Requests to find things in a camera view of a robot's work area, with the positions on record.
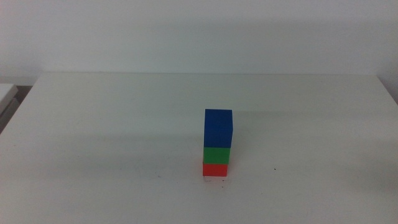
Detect blue cube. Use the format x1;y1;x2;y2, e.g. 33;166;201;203
203;108;234;149

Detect green cube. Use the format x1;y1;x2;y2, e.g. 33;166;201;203
203;146;231;166

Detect red cube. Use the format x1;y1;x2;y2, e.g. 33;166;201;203
202;161;229;178

